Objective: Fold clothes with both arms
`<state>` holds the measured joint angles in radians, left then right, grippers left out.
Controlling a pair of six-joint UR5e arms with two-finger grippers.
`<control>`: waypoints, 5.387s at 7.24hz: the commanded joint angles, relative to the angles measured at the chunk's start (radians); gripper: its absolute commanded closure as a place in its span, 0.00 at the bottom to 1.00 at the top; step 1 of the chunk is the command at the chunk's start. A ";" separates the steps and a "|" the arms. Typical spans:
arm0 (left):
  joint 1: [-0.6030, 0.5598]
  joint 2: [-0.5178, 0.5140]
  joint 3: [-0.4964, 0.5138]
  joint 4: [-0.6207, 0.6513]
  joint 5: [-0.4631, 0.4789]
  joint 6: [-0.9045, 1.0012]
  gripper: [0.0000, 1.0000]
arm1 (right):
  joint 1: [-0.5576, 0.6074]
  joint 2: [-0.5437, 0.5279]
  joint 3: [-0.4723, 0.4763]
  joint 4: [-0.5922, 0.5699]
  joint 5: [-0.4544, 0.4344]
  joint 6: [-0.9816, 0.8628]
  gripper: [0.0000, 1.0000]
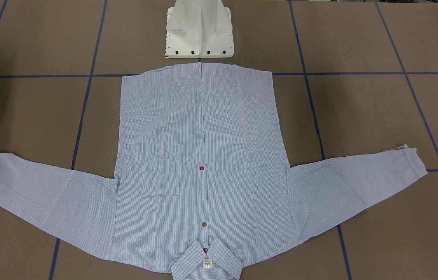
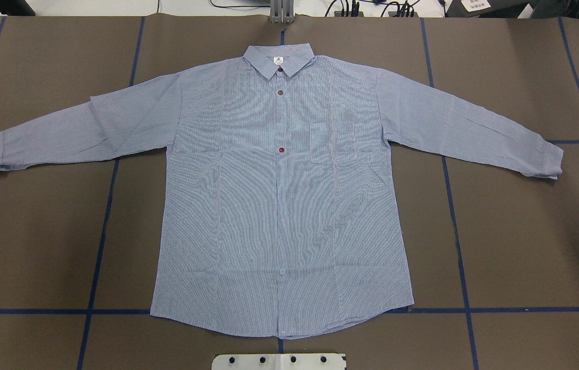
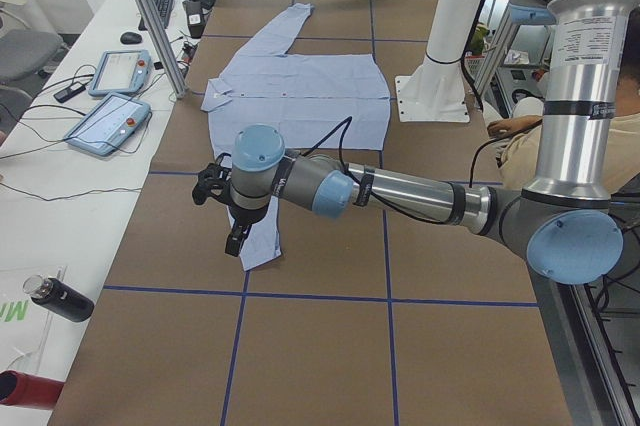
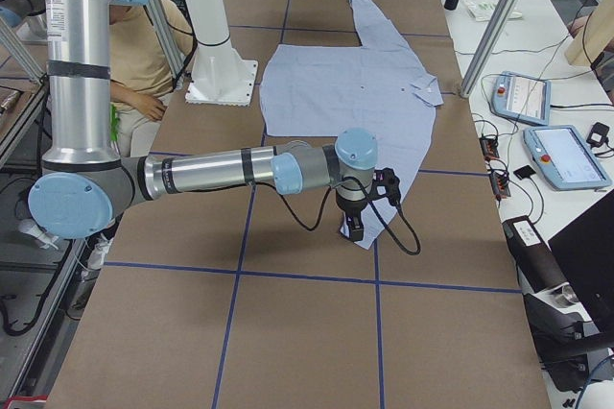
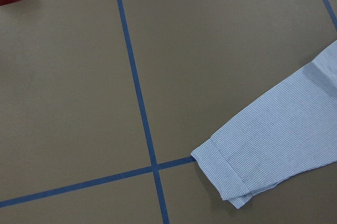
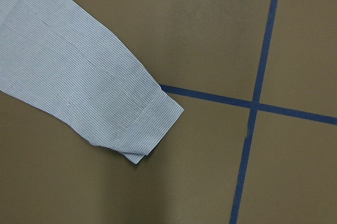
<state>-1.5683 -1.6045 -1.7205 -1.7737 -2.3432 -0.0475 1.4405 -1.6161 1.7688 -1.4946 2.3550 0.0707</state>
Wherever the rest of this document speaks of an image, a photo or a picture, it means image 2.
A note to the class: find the grey aluminium frame post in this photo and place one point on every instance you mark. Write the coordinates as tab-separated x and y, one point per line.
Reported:
282	11

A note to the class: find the blue striped button shirt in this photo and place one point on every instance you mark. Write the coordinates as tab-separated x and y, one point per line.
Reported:
280	216

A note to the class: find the black box with label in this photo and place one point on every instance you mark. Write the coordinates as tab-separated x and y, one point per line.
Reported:
485	9

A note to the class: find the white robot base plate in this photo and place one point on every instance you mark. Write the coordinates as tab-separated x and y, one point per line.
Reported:
280	361

